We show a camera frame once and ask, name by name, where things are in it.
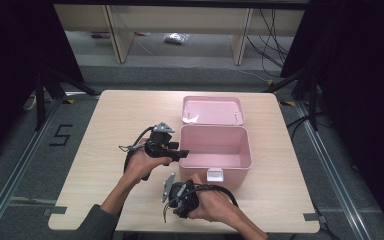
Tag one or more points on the metal floor rail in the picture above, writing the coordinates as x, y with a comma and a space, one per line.
333, 176
13, 176

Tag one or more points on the clear plastic bag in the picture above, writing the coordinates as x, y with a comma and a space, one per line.
176, 38

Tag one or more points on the pink storage box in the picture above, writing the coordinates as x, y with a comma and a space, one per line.
213, 146

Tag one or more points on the black curtain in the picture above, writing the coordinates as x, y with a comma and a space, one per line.
13, 66
363, 83

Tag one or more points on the black metal stand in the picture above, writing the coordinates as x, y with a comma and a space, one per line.
40, 100
312, 100

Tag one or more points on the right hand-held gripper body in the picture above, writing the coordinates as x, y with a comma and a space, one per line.
185, 200

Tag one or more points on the grey tape strip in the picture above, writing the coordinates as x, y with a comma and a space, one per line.
56, 210
311, 216

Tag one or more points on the person's left hand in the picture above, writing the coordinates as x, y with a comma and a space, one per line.
140, 163

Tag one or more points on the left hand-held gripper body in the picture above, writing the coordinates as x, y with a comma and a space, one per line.
160, 138

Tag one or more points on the light wooden shelf unit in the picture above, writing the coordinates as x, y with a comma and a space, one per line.
180, 20

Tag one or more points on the person's right hand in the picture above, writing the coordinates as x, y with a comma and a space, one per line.
215, 206

